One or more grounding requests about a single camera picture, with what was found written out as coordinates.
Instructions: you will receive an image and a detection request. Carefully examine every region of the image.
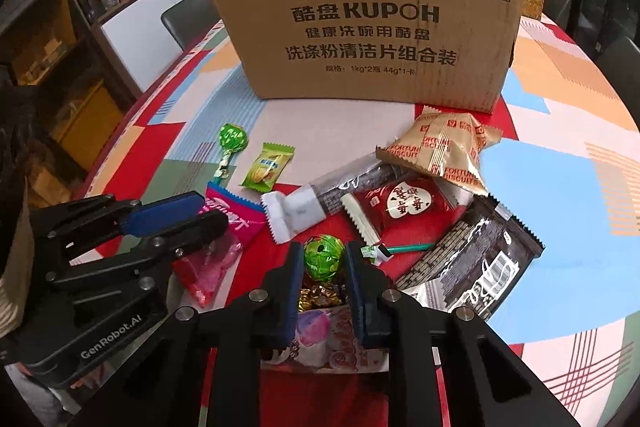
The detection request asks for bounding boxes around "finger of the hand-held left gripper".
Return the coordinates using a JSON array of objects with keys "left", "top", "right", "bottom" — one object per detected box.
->
[
  {"left": 29, "top": 190, "right": 207, "bottom": 259},
  {"left": 45, "top": 210, "right": 230, "bottom": 304}
]

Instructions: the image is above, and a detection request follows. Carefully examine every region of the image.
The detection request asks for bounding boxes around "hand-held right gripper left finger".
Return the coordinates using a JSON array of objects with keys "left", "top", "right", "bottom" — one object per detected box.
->
[{"left": 67, "top": 243, "right": 307, "bottom": 427}]

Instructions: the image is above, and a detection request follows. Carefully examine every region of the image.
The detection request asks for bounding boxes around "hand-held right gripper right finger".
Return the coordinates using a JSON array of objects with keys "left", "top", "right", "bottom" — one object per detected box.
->
[{"left": 344, "top": 240, "right": 583, "bottom": 427}]

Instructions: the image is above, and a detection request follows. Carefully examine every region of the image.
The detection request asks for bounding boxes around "green lollipop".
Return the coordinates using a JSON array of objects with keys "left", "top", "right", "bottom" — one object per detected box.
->
[
  {"left": 214, "top": 123, "right": 250, "bottom": 182},
  {"left": 303, "top": 234, "right": 437, "bottom": 284}
]

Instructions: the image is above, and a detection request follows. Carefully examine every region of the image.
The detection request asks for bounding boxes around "pink candy packet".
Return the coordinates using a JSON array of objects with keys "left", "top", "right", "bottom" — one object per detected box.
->
[{"left": 172, "top": 182, "right": 268, "bottom": 308}]

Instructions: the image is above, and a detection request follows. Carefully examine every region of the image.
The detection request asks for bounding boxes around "pink bear lollipop packet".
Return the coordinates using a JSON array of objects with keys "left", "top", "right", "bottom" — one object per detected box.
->
[{"left": 260, "top": 304, "right": 391, "bottom": 373}]

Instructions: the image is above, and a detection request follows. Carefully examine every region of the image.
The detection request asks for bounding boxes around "brown cardboard box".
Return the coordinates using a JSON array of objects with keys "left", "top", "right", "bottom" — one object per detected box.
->
[{"left": 203, "top": 0, "right": 529, "bottom": 114}]

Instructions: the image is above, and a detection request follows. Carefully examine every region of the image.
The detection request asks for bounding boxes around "person's left forearm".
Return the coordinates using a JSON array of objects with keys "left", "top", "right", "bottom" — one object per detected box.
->
[{"left": 0, "top": 187, "right": 36, "bottom": 338}]

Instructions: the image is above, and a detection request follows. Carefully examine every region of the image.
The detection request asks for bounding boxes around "gold foil wrapped candy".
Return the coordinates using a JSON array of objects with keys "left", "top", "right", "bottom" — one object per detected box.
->
[{"left": 299, "top": 279, "right": 351, "bottom": 313}]

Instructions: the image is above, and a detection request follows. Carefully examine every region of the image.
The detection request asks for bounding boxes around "person's grey clothing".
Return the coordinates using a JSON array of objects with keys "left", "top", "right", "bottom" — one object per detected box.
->
[{"left": 5, "top": 362, "right": 76, "bottom": 427}]

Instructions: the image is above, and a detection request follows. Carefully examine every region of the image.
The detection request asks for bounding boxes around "white and dark wafer packet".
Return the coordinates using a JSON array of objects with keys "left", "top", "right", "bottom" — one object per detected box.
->
[{"left": 260, "top": 157, "right": 401, "bottom": 244}]

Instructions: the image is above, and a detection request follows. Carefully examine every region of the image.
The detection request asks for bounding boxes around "green candy packet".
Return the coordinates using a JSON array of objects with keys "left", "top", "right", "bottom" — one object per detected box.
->
[{"left": 240, "top": 142, "right": 295, "bottom": 192}]

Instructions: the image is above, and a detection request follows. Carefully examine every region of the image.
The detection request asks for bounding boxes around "red heart snack packet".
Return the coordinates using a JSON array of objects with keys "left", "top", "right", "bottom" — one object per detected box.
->
[{"left": 341, "top": 174, "right": 458, "bottom": 253}]

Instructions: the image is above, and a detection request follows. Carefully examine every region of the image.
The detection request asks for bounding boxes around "dark brown snack packet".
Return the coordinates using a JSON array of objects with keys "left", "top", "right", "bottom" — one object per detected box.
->
[{"left": 395, "top": 194, "right": 546, "bottom": 320}]

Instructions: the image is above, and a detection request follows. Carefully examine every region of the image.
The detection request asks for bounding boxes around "beige biscuit packet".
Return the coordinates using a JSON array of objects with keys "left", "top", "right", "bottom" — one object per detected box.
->
[
  {"left": 376, "top": 117, "right": 488, "bottom": 196},
  {"left": 412, "top": 105, "right": 503, "bottom": 158}
]

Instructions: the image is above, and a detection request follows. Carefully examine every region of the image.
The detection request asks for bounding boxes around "wooden shelf unit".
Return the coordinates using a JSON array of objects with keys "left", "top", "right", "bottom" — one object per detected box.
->
[{"left": 0, "top": 0, "right": 151, "bottom": 208}]

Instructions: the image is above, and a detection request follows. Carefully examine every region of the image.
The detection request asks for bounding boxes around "white sideboard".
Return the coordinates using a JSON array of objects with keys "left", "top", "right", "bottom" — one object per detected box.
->
[{"left": 99, "top": 0, "right": 216, "bottom": 94}]

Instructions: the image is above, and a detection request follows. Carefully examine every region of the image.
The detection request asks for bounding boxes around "colourful patchwork tablecloth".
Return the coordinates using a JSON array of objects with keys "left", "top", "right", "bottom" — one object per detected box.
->
[{"left": 75, "top": 14, "right": 640, "bottom": 427}]

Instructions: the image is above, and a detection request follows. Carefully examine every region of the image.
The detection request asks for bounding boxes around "black chair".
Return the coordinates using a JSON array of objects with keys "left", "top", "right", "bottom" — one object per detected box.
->
[{"left": 595, "top": 36, "right": 640, "bottom": 84}]

